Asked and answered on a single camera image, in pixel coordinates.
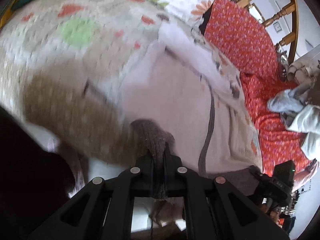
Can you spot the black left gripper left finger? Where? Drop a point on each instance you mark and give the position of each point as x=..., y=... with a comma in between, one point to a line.
x=103, y=208

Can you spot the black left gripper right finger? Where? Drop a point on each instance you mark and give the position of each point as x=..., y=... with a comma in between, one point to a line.
x=214, y=208

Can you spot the pale pink garment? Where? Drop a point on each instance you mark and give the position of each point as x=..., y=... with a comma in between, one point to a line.
x=118, y=103

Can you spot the grey white clothing pile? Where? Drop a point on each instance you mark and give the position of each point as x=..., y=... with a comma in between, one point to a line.
x=300, y=115

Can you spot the heart pattern quilt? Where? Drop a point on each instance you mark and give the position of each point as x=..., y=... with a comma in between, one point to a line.
x=35, y=41

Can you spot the red floral pillow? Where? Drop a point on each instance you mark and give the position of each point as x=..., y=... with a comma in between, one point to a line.
x=249, y=47

